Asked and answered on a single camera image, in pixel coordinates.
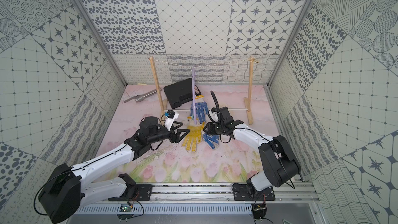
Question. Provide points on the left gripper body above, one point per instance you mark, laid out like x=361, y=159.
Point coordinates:
x=172, y=135

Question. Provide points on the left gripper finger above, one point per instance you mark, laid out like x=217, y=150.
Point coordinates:
x=179, y=135
x=176, y=125

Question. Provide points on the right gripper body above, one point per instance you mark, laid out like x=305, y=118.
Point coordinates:
x=215, y=128

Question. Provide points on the yellow dotted work glove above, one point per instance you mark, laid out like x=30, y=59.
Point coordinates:
x=194, y=137

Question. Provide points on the blue dotted glove with logo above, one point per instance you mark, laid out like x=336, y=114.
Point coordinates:
x=201, y=109

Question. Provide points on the purple wavy clothes hanger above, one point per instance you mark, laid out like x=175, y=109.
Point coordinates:
x=193, y=97

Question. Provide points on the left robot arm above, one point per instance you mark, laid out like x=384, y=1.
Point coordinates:
x=70, y=188

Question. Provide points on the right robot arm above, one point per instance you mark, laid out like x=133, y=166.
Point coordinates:
x=278, y=160

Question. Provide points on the black plastic case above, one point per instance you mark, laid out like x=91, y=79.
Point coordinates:
x=179, y=93

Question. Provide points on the grey metal cylinder tool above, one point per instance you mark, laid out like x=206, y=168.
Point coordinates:
x=141, y=97

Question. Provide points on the green circuit board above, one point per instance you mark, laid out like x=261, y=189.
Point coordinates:
x=125, y=208

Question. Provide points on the black connector box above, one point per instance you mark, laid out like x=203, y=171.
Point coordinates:
x=259, y=211

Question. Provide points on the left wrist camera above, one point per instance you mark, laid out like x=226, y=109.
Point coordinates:
x=170, y=117

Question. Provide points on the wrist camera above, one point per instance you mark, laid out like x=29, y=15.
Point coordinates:
x=213, y=115
x=170, y=117

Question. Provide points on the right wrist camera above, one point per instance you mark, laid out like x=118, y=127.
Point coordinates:
x=213, y=115

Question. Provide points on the wooden drying rack frame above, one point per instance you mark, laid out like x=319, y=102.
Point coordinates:
x=247, y=100

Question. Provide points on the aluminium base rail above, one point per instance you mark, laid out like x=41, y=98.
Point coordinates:
x=303, y=192

